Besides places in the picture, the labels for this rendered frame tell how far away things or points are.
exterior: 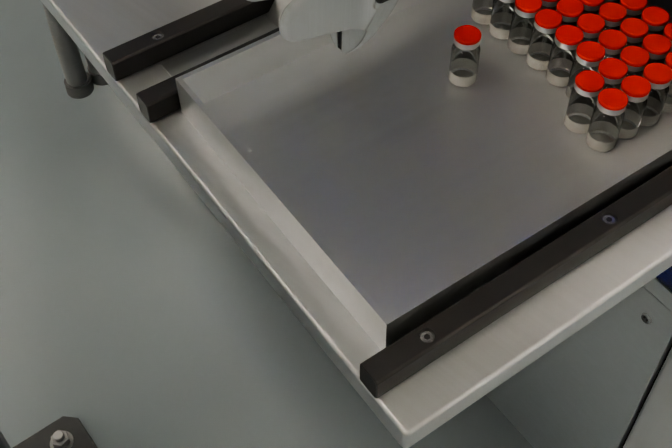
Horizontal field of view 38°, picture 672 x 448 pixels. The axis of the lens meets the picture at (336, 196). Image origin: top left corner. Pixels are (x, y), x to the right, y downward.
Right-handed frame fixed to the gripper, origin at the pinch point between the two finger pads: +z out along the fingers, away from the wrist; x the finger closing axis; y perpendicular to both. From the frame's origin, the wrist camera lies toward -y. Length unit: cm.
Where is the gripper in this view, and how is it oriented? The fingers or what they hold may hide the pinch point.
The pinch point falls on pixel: (356, 21)
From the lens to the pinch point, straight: 48.1
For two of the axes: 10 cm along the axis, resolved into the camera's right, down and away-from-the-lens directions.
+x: 5.8, 6.2, -5.3
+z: 0.1, 6.4, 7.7
